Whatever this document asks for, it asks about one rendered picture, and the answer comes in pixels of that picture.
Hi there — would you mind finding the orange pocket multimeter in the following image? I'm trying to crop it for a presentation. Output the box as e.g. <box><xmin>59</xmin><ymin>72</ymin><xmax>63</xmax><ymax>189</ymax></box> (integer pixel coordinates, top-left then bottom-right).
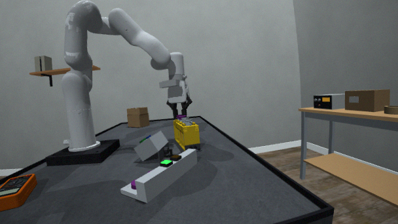
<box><xmin>0</xmin><ymin>174</ymin><xmax>37</xmax><ymax>212</ymax></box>

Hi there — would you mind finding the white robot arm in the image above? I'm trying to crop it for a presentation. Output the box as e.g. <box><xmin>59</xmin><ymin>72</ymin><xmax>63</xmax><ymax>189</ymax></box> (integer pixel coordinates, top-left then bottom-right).
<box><xmin>62</xmin><ymin>0</ymin><xmax>187</xmax><ymax>152</ymax></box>

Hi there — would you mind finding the small brown cardboard box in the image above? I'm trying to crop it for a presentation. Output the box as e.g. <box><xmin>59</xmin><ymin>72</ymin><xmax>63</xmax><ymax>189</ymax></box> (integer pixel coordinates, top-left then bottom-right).
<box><xmin>127</xmin><ymin>107</ymin><xmax>150</xmax><ymax>128</ymax></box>

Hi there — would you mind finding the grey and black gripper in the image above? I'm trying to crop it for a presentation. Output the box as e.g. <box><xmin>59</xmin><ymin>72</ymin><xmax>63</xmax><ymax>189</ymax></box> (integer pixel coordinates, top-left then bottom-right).
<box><xmin>166</xmin><ymin>80</ymin><xmax>192</xmax><ymax>118</ymax></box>

